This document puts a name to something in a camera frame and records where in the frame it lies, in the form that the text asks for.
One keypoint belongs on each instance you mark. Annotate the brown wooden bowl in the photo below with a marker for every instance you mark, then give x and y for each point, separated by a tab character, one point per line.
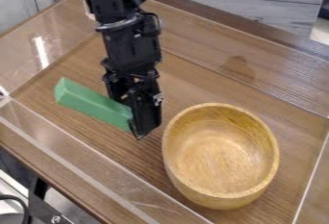
220	155

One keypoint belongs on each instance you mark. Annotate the clear acrylic tray wall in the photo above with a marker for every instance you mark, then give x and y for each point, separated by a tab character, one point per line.
220	58

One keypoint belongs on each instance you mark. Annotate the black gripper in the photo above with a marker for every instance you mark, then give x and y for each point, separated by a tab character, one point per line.
131	43

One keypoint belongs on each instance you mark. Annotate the black table leg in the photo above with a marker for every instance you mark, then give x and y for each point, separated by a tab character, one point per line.
39	188

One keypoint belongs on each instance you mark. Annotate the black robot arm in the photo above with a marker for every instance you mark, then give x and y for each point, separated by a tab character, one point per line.
113	10

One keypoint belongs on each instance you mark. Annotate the green rectangular block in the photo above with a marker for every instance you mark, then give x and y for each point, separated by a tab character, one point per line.
84	100

